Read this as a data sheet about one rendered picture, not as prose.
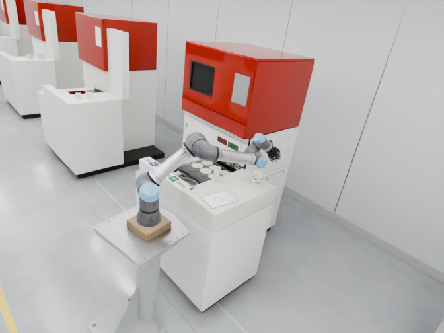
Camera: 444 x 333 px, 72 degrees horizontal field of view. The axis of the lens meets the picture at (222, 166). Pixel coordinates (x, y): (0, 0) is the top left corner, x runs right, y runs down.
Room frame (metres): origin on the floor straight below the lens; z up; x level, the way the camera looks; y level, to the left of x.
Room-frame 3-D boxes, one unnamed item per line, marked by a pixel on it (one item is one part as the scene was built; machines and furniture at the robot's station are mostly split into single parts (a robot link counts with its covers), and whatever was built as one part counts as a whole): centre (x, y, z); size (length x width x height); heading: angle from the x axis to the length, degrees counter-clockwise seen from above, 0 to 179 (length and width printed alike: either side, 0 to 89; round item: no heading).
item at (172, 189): (2.01, 0.42, 0.89); 0.55 x 0.09 x 0.14; 47
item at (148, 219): (1.54, 0.41, 0.93); 0.15 x 0.15 x 0.10
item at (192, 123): (2.52, 0.11, 1.02); 0.82 x 0.03 x 0.40; 47
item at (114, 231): (1.52, 0.42, 0.75); 0.45 x 0.44 x 0.13; 146
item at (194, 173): (2.23, 0.13, 0.90); 0.34 x 0.34 x 0.01; 47
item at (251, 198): (1.89, -0.09, 0.89); 0.62 x 0.35 x 0.14; 137
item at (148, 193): (1.54, 0.41, 1.04); 0.13 x 0.12 x 0.14; 24
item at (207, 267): (2.10, 0.14, 0.41); 0.97 x 0.64 x 0.82; 47
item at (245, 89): (2.75, -0.10, 1.52); 0.81 x 0.75 x 0.59; 47
